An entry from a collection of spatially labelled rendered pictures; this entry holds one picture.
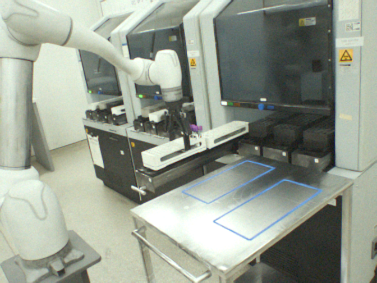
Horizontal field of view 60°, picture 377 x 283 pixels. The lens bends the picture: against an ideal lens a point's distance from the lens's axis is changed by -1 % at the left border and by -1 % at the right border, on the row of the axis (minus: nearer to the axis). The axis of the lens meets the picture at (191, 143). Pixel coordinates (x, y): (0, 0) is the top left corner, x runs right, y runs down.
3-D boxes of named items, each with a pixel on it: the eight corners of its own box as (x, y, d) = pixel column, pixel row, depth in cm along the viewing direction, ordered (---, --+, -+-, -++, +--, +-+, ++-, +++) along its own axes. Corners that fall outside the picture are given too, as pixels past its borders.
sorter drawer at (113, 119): (173, 105, 311) (171, 95, 308) (182, 106, 301) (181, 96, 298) (104, 126, 268) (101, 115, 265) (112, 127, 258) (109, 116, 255)
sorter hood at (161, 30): (188, 84, 268) (178, 1, 249) (246, 86, 223) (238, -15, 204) (136, 97, 238) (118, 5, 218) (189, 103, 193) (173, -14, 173)
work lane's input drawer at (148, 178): (238, 140, 187) (237, 125, 184) (258, 144, 177) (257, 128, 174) (129, 189, 144) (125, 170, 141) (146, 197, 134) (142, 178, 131)
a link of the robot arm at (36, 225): (29, 268, 95) (5, 202, 88) (8, 247, 108) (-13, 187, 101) (78, 241, 106) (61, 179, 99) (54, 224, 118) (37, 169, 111)
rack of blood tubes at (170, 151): (193, 145, 162) (191, 133, 160) (207, 149, 155) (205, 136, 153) (143, 165, 145) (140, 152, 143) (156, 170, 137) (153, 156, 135)
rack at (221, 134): (235, 131, 181) (235, 120, 179) (250, 133, 174) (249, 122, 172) (196, 147, 164) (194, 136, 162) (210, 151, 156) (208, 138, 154)
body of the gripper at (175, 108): (160, 101, 144) (164, 121, 147) (172, 102, 138) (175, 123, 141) (174, 97, 149) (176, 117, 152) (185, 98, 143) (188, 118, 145)
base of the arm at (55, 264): (32, 294, 93) (27, 278, 91) (14, 261, 109) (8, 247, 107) (91, 262, 103) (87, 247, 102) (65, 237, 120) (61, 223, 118)
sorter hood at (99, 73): (134, 82, 332) (122, 17, 313) (170, 83, 287) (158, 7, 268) (87, 93, 302) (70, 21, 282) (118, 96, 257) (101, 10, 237)
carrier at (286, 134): (297, 141, 148) (297, 128, 146) (295, 143, 146) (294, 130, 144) (276, 137, 156) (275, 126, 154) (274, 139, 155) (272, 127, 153)
